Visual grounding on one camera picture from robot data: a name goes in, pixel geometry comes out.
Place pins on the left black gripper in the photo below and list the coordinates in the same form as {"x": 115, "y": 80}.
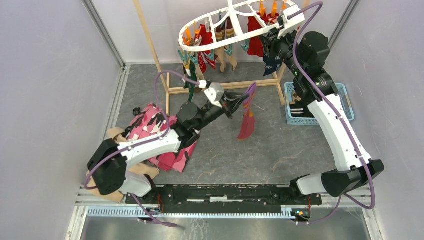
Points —
{"x": 231, "y": 102}

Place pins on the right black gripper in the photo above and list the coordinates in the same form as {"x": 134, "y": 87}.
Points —
{"x": 271, "y": 42}

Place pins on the purple maroon striped sock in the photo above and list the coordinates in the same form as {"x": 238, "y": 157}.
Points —
{"x": 248, "y": 121}

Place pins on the white oval clip hanger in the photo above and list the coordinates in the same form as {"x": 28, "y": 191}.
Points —
{"x": 215, "y": 18}

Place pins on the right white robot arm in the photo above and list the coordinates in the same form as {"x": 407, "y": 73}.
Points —
{"x": 320, "y": 97}

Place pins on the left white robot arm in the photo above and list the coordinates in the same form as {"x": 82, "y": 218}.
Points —
{"x": 191, "y": 119}

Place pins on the socks pile in basket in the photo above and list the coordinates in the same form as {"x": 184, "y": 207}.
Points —
{"x": 297, "y": 107}

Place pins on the dark green sock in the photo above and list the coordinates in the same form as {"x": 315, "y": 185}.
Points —
{"x": 188, "y": 85}

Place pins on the red patterned christmas sock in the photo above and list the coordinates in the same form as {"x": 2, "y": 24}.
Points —
{"x": 205, "y": 57}

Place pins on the blue plastic basket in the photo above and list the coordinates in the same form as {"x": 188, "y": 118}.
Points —
{"x": 345, "y": 102}

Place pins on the beige cloth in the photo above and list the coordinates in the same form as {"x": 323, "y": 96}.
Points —
{"x": 119, "y": 175}

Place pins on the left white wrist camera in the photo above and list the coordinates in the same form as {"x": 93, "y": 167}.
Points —
{"x": 213, "y": 91}

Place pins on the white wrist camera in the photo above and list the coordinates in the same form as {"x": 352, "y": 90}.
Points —
{"x": 286, "y": 25}
{"x": 213, "y": 91}

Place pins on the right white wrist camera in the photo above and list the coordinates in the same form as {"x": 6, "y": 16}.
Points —
{"x": 286, "y": 25}

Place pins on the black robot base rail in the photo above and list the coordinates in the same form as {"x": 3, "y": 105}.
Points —
{"x": 226, "y": 199}

